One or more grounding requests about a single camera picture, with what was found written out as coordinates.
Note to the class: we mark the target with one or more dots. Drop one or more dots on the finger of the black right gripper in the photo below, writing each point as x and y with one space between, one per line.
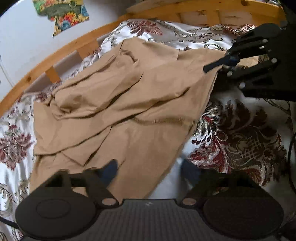
226 60

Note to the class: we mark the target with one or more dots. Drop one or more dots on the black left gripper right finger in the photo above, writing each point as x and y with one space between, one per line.
203 182

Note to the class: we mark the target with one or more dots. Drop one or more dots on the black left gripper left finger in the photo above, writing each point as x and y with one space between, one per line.
97 181

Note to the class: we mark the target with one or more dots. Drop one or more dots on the tan hooded Champion jacket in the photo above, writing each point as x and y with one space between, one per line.
138 104

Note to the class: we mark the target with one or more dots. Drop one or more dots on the colourful landscape poster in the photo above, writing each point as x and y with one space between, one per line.
65 14

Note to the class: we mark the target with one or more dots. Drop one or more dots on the wooden bed frame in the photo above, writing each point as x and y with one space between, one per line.
186 19

